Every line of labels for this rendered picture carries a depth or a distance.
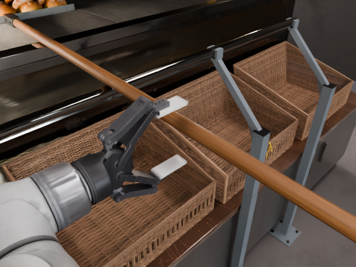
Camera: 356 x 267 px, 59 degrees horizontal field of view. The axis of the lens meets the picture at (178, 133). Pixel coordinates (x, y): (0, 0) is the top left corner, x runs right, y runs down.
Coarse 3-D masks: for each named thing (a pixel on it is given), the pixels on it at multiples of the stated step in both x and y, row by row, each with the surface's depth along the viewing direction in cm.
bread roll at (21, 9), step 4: (28, 0) 127; (20, 4) 125; (24, 4) 125; (28, 4) 125; (32, 4) 126; (36, 4) 127; (40, 4) 130; (20, 8) 125; (24, 8) 125; (28, 8) 125; (32, 8) 126; (36, 8) 127; (40, 8) 128; (20, 12) 125
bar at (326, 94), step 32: (256, 32) 113; (192, 64) 96; (224, 64) 103; (96, 96) 76; (320, 96) 131; (0, 128) 64; (256, 128) 101; (320, 128) 138; (256, 192) 116; (288, 224) 175
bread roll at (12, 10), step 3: (0, 6) 120; (3, 6) 120; (6, 6) 121; (9, 6) 122; (0, 9) 119; (3, 9) 120; (6, 9) 120; (9, 9) 121; (12, 9) 122; (0, 12) 119; (3, 12) 120; (6, 12) 120; (9, 12) 121; (12, 12) 122; (15, 12) 123; (0, 15) 120
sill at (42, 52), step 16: (224, 0) 152; (240, 0) 157; (256, 0) 166; (160, 16) 128; (176, 16) 132; (192, 16) 139; (80, 32) 111; (96, 32) 111; (112, 32) 114; (128, 32) 119; (16, 48) 98; (32, 48) 98; (48, 48) 101; (80, 48) 108; (0, 64) 93; (16, 64) 96
